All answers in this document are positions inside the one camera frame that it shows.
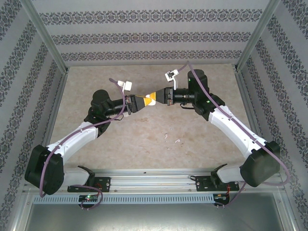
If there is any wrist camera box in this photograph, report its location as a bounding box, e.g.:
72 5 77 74
164 69 180 90
117 80 134 97

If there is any grey metal panel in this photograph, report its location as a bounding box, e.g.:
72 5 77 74
23 203 293 231

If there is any small controller board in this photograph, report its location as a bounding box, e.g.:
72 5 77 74
214 193 231 202
78 194 99 202

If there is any aluminium corner post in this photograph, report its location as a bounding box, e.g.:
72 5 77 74
234 0 283 72
19 0 69 74

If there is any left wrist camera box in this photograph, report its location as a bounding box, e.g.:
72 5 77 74
117 80 134 97

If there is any aluminium side rail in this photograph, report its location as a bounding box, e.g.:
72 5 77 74
32 68 70 176
232 66 281 174

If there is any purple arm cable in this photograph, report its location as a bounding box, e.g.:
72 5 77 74
38 78 127 210
177 61 291 209

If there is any aluminium base beam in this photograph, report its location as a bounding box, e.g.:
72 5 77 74
23 169 286 193

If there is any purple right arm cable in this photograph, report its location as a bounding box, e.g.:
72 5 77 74
177 61 291 209

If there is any white slotted cable duct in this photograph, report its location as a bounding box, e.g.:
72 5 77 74
32 193 231 205

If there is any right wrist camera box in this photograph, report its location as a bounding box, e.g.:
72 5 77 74
164 69 180 90

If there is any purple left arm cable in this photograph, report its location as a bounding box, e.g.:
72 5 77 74
38 78 127 210

